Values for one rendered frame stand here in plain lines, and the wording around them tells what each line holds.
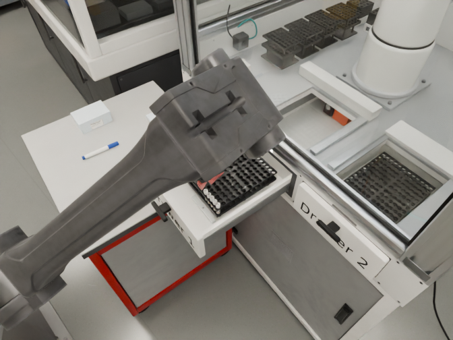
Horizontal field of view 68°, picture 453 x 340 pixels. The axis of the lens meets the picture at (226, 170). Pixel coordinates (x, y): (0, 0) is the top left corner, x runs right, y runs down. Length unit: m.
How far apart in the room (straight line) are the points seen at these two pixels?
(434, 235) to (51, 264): 0.67
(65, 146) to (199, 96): 1.15
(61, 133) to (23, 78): 1.93
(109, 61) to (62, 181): 0.57
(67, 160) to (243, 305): 1.04
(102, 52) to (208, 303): 1.23
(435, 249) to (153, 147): 0.64
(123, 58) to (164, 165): 1.33
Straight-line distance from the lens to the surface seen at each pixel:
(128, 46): 1.59
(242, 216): 0.96
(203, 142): 0.26
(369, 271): 0.97
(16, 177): 2.53
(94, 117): 1.40
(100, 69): 1.57
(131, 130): 1.38
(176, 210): 0.90
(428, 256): 0.83
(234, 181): 1.02
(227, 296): 1.77
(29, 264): 0.46
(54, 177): 1.32
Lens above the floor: 1.68
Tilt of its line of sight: 51 degrees down
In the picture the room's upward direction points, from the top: 1 degrees counter-clockwise
